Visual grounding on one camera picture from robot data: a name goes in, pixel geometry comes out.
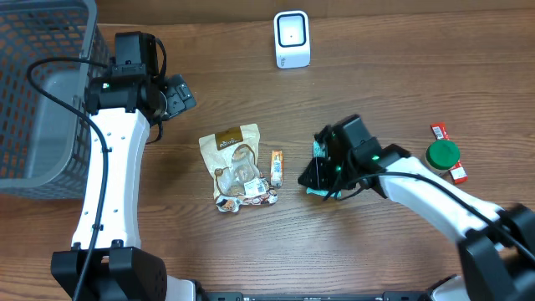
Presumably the green lid jar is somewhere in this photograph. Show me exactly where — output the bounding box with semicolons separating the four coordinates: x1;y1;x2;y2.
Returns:
422;140;461;176

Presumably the teal tissue packet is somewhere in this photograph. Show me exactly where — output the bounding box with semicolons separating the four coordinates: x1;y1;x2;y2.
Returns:
306;140;343;199

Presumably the red snack bar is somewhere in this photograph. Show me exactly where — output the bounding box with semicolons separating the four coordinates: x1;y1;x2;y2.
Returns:
431;122;468;185

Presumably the grey plastic mesh basket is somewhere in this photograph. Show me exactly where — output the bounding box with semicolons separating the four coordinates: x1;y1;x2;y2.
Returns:
1;0;110;199

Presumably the white snack wrapper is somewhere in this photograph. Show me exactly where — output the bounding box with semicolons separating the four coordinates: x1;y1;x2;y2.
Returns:
199;124;278;213

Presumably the white barcode scanner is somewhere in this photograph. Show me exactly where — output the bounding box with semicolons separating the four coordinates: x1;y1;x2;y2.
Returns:
273;10;311;69

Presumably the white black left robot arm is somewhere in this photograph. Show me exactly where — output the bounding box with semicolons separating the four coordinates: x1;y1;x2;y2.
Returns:
51;32;202;301

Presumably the orange white snack packet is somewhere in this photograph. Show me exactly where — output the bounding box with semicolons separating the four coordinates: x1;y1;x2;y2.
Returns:
270;150;283;188

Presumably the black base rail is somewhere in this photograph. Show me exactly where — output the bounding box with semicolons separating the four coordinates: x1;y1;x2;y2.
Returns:
196;291;429;301

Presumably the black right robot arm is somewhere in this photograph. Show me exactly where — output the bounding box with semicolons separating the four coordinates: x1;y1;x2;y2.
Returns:
298;115;534;301

